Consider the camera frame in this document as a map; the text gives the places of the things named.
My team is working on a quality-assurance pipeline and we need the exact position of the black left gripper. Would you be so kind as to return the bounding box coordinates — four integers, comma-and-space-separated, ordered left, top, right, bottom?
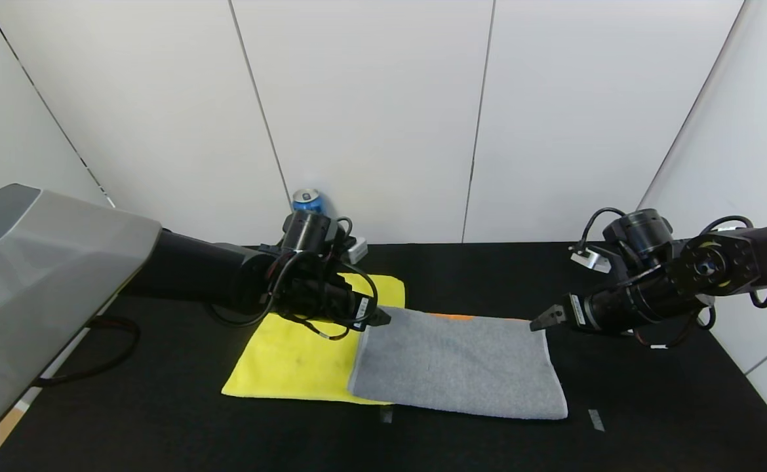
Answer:
322, 280, 391, 332

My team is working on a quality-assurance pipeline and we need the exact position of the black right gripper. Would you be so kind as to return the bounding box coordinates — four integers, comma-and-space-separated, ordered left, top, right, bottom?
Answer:
529, 279, 639, 335

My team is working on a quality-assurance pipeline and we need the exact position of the grey towel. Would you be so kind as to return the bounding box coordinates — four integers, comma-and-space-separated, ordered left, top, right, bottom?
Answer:
347, 306, 569, 420

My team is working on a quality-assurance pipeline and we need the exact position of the yellow towel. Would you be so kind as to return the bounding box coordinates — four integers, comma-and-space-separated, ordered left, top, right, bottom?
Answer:
222, 273, 406, 404

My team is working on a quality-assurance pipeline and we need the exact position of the blue soda can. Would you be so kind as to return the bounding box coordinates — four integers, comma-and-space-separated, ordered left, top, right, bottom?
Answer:
292, 189, 325, 214

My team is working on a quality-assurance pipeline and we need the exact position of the black table cloth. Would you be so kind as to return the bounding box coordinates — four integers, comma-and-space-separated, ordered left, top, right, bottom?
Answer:
0, 241, 767, 472

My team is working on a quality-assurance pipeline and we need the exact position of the black left wrist camera cable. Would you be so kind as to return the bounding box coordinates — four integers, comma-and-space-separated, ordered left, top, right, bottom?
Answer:
210, 216, 379, 342

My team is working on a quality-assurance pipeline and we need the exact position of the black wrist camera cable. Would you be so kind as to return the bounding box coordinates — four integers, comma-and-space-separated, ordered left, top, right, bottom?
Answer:
577, 207, 627, 253
210, 216, 379, 342

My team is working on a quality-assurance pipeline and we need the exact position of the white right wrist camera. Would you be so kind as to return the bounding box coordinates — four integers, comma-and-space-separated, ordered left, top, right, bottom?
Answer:
570, 248, 610, 273

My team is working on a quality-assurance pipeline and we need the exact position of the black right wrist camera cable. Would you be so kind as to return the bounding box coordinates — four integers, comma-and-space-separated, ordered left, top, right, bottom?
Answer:
577, 207, 627, 253

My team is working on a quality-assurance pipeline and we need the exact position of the braided left arm hose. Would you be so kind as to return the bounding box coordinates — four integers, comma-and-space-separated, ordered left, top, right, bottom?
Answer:
29, 317, 140, 387

